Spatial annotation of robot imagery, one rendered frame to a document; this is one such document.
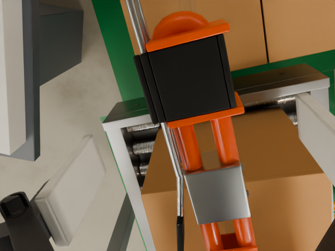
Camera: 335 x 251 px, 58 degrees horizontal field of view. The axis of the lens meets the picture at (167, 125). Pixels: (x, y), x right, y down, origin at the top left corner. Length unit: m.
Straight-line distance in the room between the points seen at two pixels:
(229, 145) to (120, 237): 1.12
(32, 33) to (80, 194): 0.70
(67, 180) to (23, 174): 1.88
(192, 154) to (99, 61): 1.31
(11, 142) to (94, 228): 1.33
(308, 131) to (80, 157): 0.13
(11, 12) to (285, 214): 0.76
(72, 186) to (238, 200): 0.22
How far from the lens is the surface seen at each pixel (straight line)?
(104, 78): 1.61
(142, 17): 0.31
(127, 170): 1.08
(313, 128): 0.17
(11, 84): 0.83
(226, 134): 0.31
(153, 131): 1.11
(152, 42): 0.27
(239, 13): 0.96
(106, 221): 2.05
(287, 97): 1.03
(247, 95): 0.94
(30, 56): 0.86
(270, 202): 0.70
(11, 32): 0.81
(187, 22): 0.28
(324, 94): 1.02
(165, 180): 0.71
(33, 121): 0.92
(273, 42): 0.99
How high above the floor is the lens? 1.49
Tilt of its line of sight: 67 degrees down
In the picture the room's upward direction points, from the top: 168 degrees counter-clockwise
